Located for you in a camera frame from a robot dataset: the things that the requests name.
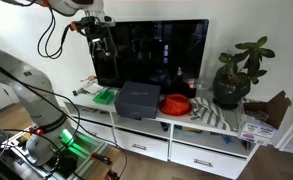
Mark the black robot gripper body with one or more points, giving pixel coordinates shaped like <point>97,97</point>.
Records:
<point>98,35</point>

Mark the striped white grey towel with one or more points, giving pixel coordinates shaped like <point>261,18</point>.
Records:
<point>209,113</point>

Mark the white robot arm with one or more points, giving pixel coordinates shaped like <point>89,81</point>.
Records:
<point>34,89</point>

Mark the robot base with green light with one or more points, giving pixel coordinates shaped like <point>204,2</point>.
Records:
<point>71,157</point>

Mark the green plastic bowl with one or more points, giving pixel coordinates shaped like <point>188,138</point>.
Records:
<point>104,97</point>

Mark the red plastic bowl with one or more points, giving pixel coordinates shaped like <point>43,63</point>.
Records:
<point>175,105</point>

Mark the papers and booklets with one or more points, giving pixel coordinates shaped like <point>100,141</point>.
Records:
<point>90,86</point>

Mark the dark blue cardboard box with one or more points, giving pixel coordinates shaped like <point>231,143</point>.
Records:
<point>137,100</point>

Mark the large black flat television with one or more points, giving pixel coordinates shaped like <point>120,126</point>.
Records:
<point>167,53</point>

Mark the white tv stand cabinet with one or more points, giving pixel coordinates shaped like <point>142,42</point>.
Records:
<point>178,139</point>

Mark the potted green plant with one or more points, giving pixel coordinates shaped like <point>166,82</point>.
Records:
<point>232,81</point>

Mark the white labelled carton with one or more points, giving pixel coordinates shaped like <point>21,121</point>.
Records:
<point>255,131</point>

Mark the brown cardboard box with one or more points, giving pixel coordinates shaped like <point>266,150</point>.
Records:
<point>275,108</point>

